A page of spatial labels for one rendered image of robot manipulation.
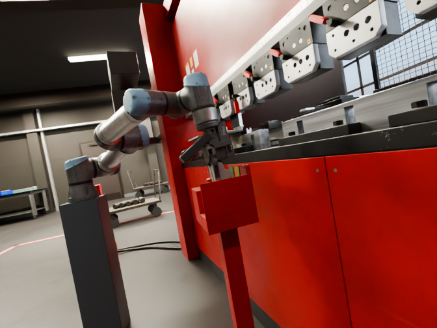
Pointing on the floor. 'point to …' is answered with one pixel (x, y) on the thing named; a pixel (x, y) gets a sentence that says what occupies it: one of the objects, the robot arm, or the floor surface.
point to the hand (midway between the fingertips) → (217, 188)
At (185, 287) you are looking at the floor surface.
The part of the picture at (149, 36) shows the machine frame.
